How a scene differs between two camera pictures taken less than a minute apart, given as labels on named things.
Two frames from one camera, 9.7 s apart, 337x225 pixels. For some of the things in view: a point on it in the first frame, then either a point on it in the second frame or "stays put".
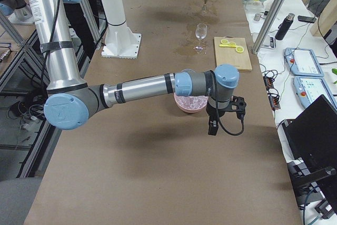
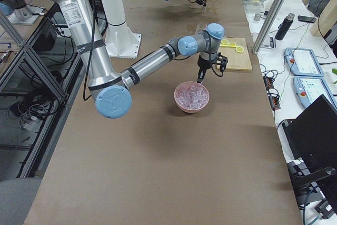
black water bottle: x=284 y=27 stays put
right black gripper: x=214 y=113 -> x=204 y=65
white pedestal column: x=121 y=41 stays put
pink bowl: x=192 y=104 stays put
